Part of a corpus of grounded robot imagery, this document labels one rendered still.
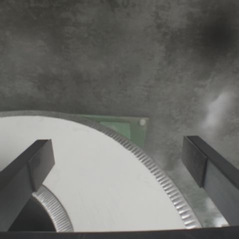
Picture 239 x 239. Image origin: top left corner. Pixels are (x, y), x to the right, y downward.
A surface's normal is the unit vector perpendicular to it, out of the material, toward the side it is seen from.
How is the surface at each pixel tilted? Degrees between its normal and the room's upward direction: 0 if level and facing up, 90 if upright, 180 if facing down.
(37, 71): 0
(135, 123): 0
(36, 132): 90
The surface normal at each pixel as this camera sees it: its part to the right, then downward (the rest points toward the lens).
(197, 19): -0.03, 0.65
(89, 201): 0.04, -0.76
